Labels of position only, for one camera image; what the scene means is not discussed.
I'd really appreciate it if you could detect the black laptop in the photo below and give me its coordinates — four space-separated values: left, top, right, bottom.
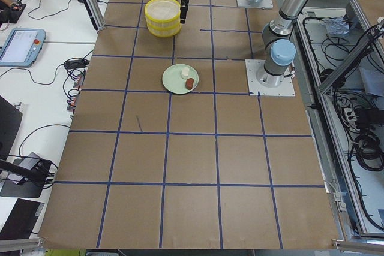
0 97 22 160

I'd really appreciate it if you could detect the green round plate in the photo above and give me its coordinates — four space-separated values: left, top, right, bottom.
162 64 199 94

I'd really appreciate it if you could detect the brown bun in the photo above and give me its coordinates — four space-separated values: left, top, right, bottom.
185 78 194 90

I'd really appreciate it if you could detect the black camera stand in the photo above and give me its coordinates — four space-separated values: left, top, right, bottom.
1 153 53 198

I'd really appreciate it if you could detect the white bun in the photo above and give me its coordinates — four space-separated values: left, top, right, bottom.
181 67 190 79

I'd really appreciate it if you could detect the black power adapter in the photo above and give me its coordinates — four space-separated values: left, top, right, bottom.
64 59 89 70

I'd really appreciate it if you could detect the blue teach pendant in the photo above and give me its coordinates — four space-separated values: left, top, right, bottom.
1 28 46 68

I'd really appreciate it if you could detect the yellow steamer bottom layer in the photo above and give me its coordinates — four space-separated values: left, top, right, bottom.
147 24 182 38

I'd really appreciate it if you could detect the yellow steamer layer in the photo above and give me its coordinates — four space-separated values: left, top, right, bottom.
147 24 182 38
145 0 181 28

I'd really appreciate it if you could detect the black cable bundle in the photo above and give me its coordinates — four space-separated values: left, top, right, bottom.
344 129 384 173

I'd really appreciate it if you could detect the yellow steamer top layer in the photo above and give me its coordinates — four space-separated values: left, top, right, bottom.
145 0 181 28

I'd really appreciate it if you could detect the red black circuit board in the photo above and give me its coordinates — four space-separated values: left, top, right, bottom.
3 4 26 24

